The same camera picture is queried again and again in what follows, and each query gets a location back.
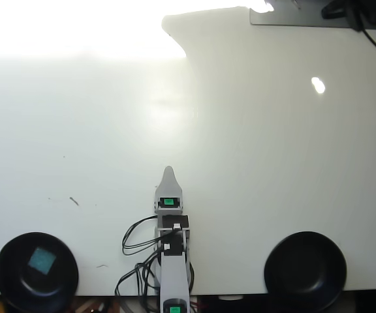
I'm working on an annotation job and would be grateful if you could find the white gripper with motor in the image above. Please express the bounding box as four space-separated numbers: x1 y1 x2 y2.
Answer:
153 165 185 215

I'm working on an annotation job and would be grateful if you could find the blue foam cube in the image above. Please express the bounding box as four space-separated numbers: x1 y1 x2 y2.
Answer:
27 246 57 276

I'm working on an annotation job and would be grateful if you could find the black round bowl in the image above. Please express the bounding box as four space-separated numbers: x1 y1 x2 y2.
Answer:
263 231 348 312
0 231 80 313

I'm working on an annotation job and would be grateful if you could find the black looped servo cable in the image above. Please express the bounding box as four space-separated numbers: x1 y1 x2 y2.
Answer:
121 215 160 257

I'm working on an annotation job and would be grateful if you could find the black servo cable bundle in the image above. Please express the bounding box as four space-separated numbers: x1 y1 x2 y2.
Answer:
114 253 163 298

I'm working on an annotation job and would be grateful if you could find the black power cable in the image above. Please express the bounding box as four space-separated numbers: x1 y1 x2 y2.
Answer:
354 12 376 50

